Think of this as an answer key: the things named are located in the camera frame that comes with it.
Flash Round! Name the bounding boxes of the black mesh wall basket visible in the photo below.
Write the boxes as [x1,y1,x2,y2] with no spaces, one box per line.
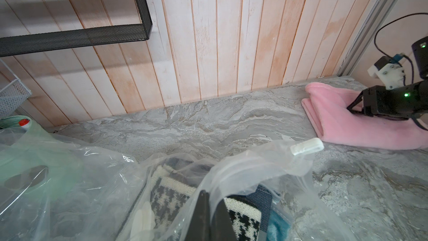
[1,0,153,57]

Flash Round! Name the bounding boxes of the clear plastic vacuum bag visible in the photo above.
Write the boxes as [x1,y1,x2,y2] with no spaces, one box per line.
[1,129,355,241]

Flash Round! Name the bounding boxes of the white wire shelf rack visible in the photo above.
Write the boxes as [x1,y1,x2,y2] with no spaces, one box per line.
[1,60,32,118]

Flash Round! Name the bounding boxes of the white bag zipper slider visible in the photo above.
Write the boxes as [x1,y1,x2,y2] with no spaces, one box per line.
[290,138,324,156]

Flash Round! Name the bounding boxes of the teal blue folded cloth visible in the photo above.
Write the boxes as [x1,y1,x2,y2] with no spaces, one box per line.
[246,185,291,241]

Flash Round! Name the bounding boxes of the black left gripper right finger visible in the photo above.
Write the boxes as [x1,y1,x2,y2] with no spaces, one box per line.
[211,200,237,241]

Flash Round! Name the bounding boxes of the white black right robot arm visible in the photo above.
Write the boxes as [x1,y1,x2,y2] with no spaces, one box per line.
[347,37,428,122]

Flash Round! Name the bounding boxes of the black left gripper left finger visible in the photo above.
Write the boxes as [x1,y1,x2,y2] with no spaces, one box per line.
[185,190,211,241]

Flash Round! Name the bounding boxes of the black white houndstooth blanket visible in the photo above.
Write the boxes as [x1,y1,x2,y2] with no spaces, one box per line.
[150,164,272,241]

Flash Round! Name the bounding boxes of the pink blanket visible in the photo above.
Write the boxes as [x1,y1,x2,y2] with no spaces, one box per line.
[302,82,428,150]

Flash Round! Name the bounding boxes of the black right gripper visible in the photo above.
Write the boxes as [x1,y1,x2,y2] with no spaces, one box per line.
[347,80,428,120]

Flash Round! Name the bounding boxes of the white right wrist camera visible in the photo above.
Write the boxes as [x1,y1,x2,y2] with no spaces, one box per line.
[367,56,405,90]

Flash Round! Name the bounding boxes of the green pen holder cup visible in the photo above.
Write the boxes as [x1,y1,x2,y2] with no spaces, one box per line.
[1,116,32,134]

